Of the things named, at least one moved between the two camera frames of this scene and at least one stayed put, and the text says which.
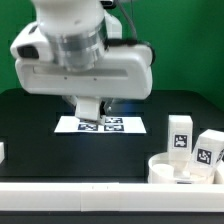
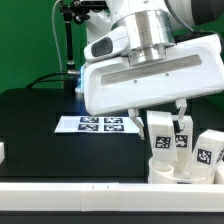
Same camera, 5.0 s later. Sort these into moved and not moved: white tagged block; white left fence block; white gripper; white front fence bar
Moved: white gripper
Not moved: white tagged block; white front fence bar; white left fence block
